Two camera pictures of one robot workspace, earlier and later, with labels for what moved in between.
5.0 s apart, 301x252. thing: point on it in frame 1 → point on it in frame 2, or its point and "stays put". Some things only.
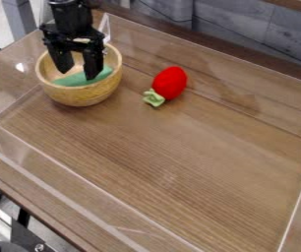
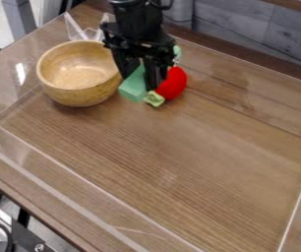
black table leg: (24, 218) stays put
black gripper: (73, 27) → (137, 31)
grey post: (20, 17) stays put
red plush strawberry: (169, 86) stays put
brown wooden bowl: (86, 95) stays put
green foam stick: (79, 79) → (133, 88)
